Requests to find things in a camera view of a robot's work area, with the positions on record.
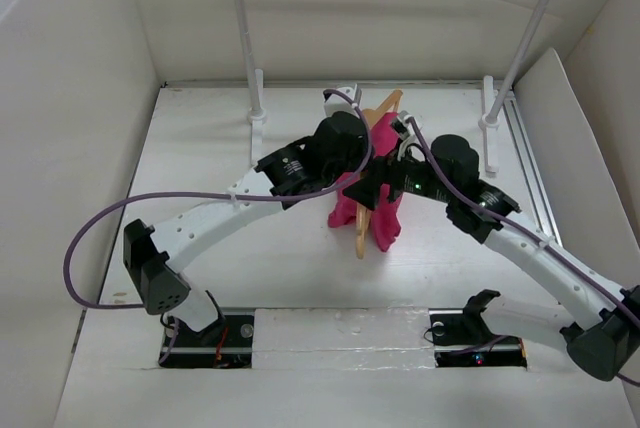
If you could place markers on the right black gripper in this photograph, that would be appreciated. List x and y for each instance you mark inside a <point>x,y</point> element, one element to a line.
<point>383,170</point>

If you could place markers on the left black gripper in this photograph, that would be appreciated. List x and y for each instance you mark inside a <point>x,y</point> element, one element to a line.
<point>363,146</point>

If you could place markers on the wooden clothes hanger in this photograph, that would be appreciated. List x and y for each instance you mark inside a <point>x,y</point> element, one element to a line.
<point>363,215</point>

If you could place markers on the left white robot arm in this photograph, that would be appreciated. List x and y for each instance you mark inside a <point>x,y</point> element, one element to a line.
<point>157,256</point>

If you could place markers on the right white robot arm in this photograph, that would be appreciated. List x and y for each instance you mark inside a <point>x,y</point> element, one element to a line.
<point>597,322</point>

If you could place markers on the white clothes rack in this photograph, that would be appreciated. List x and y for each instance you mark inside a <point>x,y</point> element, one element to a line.
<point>493,102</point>

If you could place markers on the white foam block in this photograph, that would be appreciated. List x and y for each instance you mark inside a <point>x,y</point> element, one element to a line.
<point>373,339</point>

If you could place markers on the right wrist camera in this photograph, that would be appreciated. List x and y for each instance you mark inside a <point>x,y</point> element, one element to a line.
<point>406,127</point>

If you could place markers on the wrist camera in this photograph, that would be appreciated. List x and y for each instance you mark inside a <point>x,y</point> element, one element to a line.
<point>341,100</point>
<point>406,127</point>

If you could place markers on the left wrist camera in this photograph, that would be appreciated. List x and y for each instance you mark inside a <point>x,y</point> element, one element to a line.
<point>341,100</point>

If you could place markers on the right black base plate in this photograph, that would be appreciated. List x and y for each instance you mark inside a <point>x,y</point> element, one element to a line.
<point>459,341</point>

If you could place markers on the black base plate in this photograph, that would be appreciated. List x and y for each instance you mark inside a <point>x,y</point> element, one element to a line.
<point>232,348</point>
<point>459,341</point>

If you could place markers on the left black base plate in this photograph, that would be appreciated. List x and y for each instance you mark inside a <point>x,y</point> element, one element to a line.
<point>232,348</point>

